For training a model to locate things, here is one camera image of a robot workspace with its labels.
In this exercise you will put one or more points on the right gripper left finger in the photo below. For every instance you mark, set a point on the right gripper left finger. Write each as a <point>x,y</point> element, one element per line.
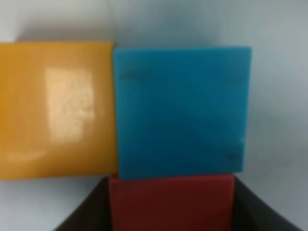
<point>93,214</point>

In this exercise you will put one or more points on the orange cube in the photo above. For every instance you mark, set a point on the orange cube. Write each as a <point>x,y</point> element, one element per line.
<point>57,109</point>

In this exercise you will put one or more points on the blue cube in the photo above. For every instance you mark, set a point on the blue cube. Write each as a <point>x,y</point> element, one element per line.
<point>181,112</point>

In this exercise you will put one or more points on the red cube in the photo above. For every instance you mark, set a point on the red cube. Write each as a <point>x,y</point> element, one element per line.
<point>197,203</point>

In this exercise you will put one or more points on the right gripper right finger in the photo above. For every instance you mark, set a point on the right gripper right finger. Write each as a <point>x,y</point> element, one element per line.
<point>250,213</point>

